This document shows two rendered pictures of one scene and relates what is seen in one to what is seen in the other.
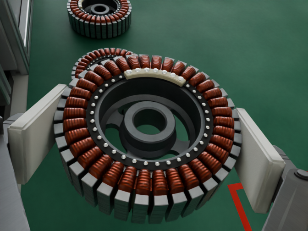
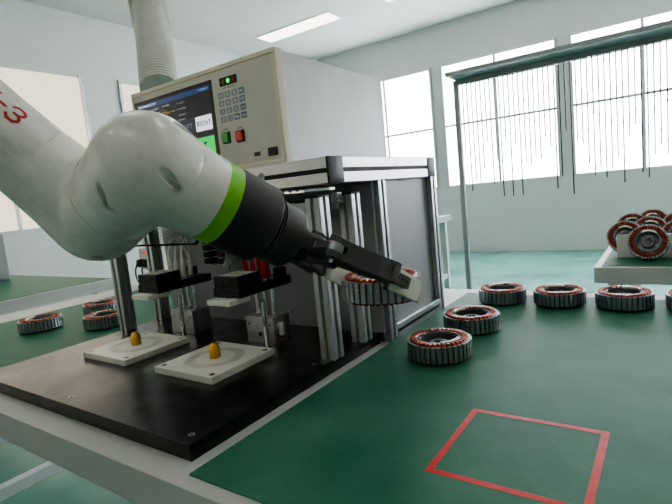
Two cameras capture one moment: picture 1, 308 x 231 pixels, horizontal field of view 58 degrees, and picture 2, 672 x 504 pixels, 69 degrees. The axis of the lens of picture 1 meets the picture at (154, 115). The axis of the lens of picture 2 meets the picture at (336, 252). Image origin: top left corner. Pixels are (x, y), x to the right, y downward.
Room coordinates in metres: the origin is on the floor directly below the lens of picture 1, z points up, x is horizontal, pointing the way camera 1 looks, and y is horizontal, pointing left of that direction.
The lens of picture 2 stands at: (-0.33, -0.52, 1.05)
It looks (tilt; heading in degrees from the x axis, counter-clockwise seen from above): 7 degrees down; 55
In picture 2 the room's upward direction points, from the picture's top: 6 degrees counter-clockwise
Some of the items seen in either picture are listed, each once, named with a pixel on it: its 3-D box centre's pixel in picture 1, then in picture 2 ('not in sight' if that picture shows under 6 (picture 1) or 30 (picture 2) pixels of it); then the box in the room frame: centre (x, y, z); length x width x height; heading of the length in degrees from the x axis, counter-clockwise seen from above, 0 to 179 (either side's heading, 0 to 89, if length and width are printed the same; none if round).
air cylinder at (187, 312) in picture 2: not in sight; (191, 318); (0.01, 0.59, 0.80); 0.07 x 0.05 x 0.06; 110
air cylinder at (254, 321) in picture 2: not in sight; (268, 326); (0.10, 0.36, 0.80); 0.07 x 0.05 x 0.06; 110
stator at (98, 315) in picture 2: not in sight; (105, 319); (-0.11, 0.95, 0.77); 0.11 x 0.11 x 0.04
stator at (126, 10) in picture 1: (100, 12); (471, 319); (0.44, 0.13, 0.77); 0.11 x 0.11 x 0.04
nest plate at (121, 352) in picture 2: not in sight; (137, 346); (-0.12, 0.54, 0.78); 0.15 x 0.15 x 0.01; 20
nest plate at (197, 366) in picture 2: not in sight; (215, 360); (-0.04, 0.31, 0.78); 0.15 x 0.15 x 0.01; 20
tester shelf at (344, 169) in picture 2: not in sight; (266, 183); (0.22, 0.54, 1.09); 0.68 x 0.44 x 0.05; 110
